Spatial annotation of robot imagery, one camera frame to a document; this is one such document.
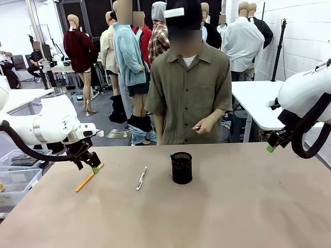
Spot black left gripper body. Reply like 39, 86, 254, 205
62, 138, 101, 167

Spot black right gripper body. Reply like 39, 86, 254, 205
267, 128, 293, 150

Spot person's left forearm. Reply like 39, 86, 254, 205
206, 107, 227, 127

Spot person's right forearm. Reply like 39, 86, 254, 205
154, 113, 167, 146

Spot silver pen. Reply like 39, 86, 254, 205
136, 166, 148, 191

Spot black mesh pen holder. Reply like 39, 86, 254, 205
171, 151, 193, 185

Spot person's left hand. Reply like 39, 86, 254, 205
195, 118, 215, 135

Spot yellow pencil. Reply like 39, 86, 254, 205
75, 163, 104, 193

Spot large white table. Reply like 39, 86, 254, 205
230, 80, 325, 143

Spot black trousers pile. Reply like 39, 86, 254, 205
109, 94, 128, 123

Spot clear plastic bin with clutter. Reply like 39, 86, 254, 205
0, 149, 53, 169

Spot dropped blue jeans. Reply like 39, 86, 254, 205
128, 114, 158, 146

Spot clear plastic storage bin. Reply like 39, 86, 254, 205
0, 167, 43, 209

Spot white side table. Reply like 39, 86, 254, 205
0, 88, 55, 115

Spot background workbench with equipment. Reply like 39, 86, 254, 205
38, 59, 80, 91

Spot black tripod stand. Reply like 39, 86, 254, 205
271, 18, 289, 82

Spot person in olive shirt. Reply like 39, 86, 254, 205
144, 0, 233, 146

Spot seated person in black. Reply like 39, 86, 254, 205
26, 41, 47, 79

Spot mannequin in burgundy sweater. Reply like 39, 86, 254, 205
63, 14, 98, 116

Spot mannequin in white shirt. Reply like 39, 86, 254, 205
220, 1, 266, 81

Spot mannequin in beige jacket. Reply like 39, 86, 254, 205
100, 11, 120, 97

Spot mannequin in light blue fleece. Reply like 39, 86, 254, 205
112, 0, 151, 117

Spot mannequin in black coat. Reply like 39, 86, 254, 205
247, 2, 274, 50

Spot mannequin in black jacket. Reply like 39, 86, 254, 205
200, 2, 223, 50

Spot mannequin in red jacket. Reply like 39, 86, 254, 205
132, 11, 154, 71

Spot mannequin in plaid hooded shirt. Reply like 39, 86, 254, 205
147, 1, 171, 67

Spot black cap with white label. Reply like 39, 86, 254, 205
164, 0, 203, 31

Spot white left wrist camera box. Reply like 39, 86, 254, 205
76, 123, 104, 138

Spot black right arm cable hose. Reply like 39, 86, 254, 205
291, 91, 331, 159

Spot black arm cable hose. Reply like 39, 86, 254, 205
0, 120, 78, 163
291, 91, 331, 159

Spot metal mannequin base plate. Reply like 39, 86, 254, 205
106, 129, 133, 140

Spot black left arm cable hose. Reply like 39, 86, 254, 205
0, 120, 78, 163

